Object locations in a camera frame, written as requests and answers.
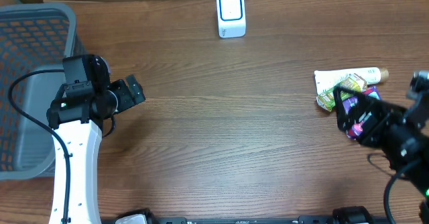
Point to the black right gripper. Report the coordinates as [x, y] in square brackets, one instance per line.
[376, 106]

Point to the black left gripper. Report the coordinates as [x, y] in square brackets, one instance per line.
[129, 99]

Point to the purple snack package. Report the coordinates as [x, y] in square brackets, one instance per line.
[348, 104]

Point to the green yellow drink carton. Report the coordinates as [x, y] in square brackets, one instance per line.
[339, 90]

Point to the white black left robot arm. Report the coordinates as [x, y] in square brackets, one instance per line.
[75, 117]

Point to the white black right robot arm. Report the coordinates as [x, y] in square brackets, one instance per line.
[419, 178]

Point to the white barcode scanner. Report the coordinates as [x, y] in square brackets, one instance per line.
[231, 17]

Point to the dark grey plastic basket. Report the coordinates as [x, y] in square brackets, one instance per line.
[34, 40]

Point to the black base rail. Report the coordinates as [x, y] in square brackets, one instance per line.
[341, 215]

